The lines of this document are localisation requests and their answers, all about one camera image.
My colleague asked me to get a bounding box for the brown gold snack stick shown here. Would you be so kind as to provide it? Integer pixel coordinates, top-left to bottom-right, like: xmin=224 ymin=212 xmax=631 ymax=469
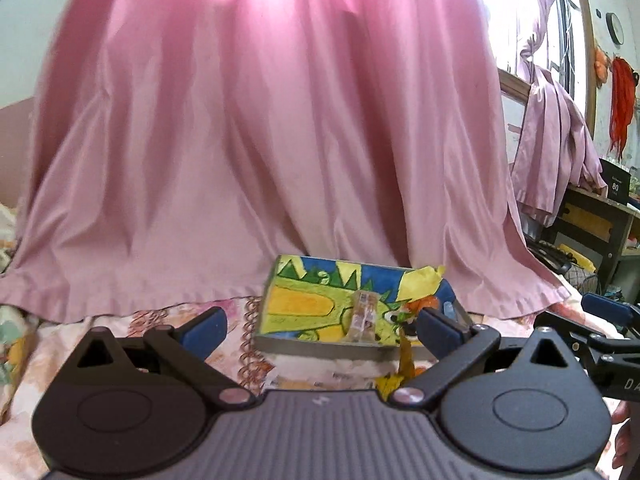
xmin=398 ymin=327 xmax=416 ymax=380

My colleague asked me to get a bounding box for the clear candy pack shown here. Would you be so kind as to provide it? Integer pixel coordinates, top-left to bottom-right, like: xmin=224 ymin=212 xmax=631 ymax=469
xmin=345 ymin=290 xmax=380 ymax=344

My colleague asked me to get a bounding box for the orange hanging tassel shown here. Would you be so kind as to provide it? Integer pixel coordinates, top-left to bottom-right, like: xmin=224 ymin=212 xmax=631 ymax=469
xmin=610 ymin=56 xmax=639 ymax=160

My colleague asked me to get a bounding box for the grey tray with colourful lining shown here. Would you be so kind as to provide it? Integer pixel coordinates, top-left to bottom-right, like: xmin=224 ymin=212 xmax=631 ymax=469
xmin=253 ymin=255 xmax=472 ymax=361

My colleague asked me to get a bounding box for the yellow snack bar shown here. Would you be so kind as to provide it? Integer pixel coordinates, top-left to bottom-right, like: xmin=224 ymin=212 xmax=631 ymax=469
xmin=374 ymin=374 xmax=405 ymax=401

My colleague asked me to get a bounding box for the black bag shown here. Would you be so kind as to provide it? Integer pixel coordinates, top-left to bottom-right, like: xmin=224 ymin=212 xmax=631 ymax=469
xmin=525 ymin=237 xmax=597 ymax=287

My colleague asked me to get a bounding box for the large pink curtain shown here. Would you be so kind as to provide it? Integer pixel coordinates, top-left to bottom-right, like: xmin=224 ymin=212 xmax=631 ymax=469
xmin=1 ymin=0 xmax=567 ymax=323

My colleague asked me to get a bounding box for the orange snack wrapper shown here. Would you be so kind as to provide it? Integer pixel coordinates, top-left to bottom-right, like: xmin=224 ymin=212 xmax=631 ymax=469
xmin=405 ymin=295 xmax=440 ymax=318

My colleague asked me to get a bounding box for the round wall clock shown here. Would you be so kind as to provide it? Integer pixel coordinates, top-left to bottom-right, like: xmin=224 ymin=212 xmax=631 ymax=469
xmin=605 ymin=12 xmax=625 ymax=47

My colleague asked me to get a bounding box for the floral pillow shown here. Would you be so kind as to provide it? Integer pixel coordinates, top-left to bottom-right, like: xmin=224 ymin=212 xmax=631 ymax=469
xmin=0 ymin=204 xmax=17 ymax=272

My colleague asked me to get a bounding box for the small pink curtain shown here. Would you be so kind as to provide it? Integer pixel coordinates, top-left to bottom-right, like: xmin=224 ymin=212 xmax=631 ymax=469
xmin=511 ymin=0 xmax=608 ymax=226

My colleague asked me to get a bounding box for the person's right hand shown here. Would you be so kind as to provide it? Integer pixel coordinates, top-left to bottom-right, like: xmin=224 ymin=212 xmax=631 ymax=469
xmin=612 ymin=401 xmax=630 ymax=469

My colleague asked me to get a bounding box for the dark wooden desk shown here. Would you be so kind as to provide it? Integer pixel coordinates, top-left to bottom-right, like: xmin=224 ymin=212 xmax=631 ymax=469
xmin=541 ymin=185 xmax=639 ymax=289

